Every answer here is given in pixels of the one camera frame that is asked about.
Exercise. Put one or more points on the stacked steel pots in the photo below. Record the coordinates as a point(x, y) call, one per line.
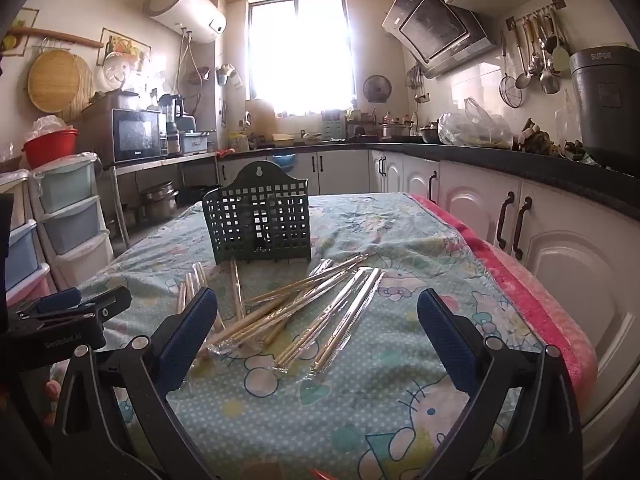
point(160, 200)

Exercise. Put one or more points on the white cylindrical water heater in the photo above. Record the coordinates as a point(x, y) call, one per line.
point(185, 7)

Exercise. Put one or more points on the black kitchen countertop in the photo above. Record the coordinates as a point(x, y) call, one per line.
point(500, 159)

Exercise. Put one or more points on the blue plastic storage box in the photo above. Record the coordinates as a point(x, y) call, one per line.
point(195, 142)

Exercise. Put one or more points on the green plastic utensil basket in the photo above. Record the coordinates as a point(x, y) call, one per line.
point(280, 210)

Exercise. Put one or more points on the woven hanging basket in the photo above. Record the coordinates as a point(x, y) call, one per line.
point(197, 76)

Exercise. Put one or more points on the ginger roots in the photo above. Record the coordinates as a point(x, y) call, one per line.
point(537, 137)

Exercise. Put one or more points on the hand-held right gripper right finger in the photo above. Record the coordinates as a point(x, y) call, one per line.
point(447, 342)

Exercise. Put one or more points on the small utensils beside hood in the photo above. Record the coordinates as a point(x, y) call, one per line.
point(416, 82)

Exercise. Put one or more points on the steel cooking pot with lid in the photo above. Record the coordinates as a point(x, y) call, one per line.
point(392, 129)

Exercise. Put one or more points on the person's left hand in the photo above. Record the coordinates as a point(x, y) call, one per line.
point(51, 387)

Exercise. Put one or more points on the wooden rolling pin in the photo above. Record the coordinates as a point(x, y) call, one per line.
point(60, 37)

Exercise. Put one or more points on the black glass range hood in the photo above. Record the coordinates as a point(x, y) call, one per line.
point(440, 30)

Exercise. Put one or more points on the small round wall fan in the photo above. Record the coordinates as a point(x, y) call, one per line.
point(376, 88)

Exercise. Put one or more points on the grey cylindrical appliance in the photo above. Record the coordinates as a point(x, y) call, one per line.
point(605, 110)

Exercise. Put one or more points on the fruit wall poster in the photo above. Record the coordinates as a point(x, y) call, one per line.
point(127, 47)

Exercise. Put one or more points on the red cloth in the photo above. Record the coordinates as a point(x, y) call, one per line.
point(225, 152)

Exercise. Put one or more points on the teal knife holder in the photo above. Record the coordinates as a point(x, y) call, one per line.
point(332, 127)

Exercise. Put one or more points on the row of hanging kitchen utensils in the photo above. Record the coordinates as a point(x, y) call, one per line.
point(549, 77)

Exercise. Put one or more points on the brown cardboard box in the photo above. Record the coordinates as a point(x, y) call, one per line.
point(112, 105)

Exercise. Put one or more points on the black blender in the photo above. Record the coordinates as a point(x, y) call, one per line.
point(172, 110)

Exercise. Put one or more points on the clear plastic food bag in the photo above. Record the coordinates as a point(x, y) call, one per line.
point(475, 130)

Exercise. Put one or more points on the pastel plastic drawer cabinet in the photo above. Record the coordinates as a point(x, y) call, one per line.
point(70, 210)
point(22, 255)

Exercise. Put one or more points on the blue hanging basin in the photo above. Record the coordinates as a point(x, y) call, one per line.
point(285, 161)

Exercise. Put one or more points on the round bamboo tray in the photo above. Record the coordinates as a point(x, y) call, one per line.
point(57, 80)

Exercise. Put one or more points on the cartoon printed blanket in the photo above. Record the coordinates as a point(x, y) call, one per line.
point(325, 410)

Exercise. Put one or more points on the metal kitchen shelf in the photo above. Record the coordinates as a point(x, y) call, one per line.
point(150, 165)

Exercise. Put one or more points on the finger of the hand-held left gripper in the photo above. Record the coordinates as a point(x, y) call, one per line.
point(60, 301)
point(110, 305)

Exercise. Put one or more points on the chopsticks in basket right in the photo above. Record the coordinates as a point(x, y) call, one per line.
point(540, 320)

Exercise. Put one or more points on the pile of chopsticks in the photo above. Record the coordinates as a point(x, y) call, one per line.
point(300, 305)

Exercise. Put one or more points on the red plastic basin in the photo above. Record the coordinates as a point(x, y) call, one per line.
point(50, 150)

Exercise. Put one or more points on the wooden cutting board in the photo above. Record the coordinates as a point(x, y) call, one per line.
point(261, 117)

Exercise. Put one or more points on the black microwave oven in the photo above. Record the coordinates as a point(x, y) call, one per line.
point(137, 135)

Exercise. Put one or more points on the wall mounted holder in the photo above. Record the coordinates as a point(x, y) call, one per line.
point(227, 74)

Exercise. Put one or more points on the kitchen window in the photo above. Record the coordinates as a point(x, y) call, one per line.
point(300, 60)

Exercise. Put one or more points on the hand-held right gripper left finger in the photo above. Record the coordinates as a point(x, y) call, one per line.
point(187, 345)

